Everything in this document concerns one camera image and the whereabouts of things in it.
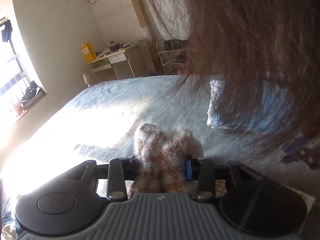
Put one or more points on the dark cloth bundle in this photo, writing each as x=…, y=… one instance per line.
x=31, y=92

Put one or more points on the terracotta flower pot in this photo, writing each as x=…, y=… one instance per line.
x=18, y=108

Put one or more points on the white folded cloth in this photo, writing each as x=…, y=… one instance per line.
x=213, y=105

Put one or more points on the dark hanging garment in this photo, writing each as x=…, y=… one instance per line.
x=6, y=31

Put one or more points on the white carved ornament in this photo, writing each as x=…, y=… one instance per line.
x=88, y=79

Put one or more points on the tall cardboard box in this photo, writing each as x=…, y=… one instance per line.
x=141, y=17

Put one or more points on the light blue folded cloth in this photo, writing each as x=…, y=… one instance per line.
x=277, y=97

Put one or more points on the yellow cardboard box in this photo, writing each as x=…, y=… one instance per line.
x=88, y=52

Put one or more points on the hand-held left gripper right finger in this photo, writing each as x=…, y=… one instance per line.
x=188, y=170

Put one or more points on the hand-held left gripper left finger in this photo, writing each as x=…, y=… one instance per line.
x=131, y=167

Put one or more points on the pink houndstooth sweater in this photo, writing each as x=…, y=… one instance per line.
x=162, y=150

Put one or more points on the grey bed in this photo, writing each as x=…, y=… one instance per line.
x=125, y=97

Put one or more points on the person's brown hair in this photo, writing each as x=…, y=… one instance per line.
x=250, y=42

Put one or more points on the white metal shoe rack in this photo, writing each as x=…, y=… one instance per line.
x=172, y=51

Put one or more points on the white desk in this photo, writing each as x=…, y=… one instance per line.
x=122, y=65

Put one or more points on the barred window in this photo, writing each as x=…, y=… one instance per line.
x=15, y=62

